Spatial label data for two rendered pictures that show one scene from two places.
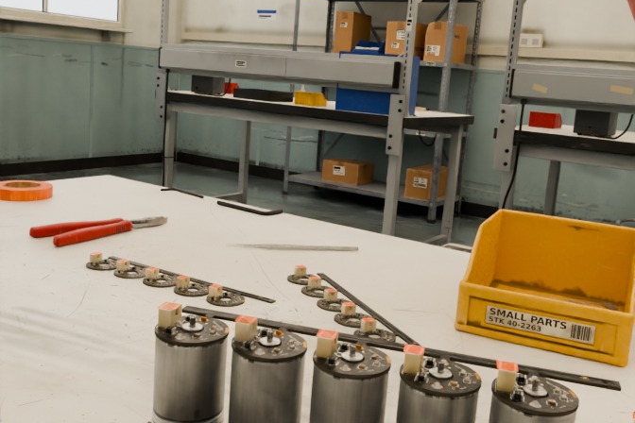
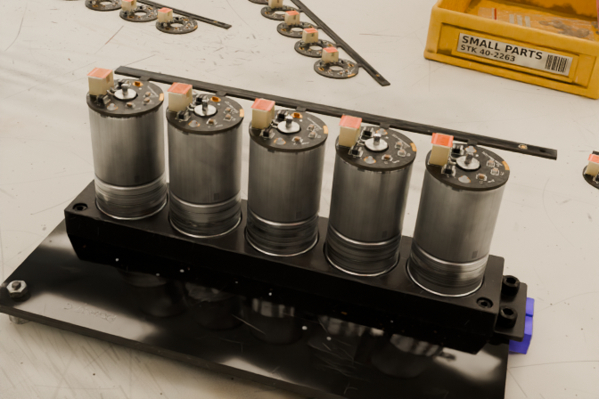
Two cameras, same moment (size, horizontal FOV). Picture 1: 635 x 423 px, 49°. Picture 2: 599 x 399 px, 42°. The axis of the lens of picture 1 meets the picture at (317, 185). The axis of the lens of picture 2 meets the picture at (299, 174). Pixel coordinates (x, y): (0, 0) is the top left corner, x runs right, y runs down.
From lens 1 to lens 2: 0.03 m
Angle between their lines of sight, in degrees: 24
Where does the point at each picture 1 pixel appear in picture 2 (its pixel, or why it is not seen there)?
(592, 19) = not seen: outside the picture
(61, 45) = not seen: outside the picture
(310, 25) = not seen: outside the picture
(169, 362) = (104, 131)
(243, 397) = (180, 166)
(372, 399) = (307, 170)
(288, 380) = (225, 150)
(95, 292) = (34, 19)
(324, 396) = (259, 166)
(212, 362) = (147, 130)
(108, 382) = (54, 127)
